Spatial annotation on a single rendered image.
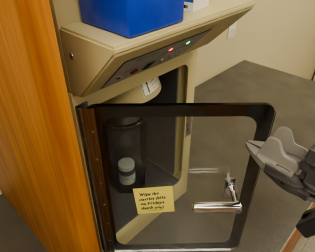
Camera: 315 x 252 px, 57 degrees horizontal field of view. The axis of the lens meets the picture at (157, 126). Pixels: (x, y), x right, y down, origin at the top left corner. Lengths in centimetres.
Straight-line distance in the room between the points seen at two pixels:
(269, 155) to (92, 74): 29
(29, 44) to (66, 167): 16
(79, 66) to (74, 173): 14
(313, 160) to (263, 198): 54
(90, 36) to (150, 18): 8
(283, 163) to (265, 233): 43
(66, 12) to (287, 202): 79
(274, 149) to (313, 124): 89
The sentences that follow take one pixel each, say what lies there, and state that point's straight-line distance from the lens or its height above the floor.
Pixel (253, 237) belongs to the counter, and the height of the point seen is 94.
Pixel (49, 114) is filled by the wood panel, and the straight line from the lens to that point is 34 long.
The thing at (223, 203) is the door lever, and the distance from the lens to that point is 55.
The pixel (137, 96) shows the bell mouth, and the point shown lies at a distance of 59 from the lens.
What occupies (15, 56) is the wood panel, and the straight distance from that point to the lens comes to 35.
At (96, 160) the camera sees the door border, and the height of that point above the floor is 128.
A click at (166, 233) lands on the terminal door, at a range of 68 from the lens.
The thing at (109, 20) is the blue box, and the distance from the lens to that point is 38.
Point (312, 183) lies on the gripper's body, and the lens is 46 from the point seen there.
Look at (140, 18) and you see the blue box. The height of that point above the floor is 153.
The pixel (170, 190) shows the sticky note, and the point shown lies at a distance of 57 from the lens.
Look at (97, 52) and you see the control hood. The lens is 36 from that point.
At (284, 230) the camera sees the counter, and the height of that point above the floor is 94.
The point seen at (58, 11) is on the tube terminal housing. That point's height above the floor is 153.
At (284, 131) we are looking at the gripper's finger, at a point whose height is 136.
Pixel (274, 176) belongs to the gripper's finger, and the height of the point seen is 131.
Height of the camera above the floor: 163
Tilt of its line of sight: 35 degrees down
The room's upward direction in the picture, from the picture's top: straight up
